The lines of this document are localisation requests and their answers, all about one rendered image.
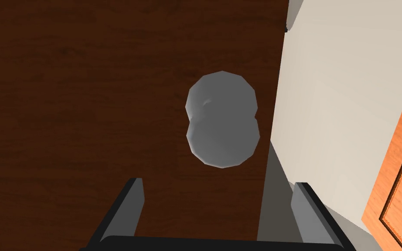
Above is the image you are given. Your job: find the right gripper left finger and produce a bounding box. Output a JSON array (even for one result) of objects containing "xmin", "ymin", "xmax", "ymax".
[{"xmin": 97, "ymin": 177, "xmax": 145, "ymax": 243}]

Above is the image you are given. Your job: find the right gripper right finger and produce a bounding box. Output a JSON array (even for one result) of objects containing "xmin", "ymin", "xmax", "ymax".
[{"xmin": 290, "ymin": 182, "xmax": 344, "ymax": 246}]

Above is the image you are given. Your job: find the orange wooden door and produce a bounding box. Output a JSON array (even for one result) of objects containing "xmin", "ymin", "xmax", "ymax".
[{"xmin": 361, "ymin": 54, "xmax": 402, "ymax": 251}]

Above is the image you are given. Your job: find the dark brown wooden door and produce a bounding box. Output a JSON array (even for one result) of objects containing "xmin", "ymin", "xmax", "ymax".
[{"xmin": 0, "ymin": 0, "xmax": 290, "ymax": 251}]

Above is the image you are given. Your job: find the grey round door knob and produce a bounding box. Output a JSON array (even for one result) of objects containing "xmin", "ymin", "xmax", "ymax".
[{"xmin": 185, "ymin": 70, "xmax": 261, "ymax": 169}]

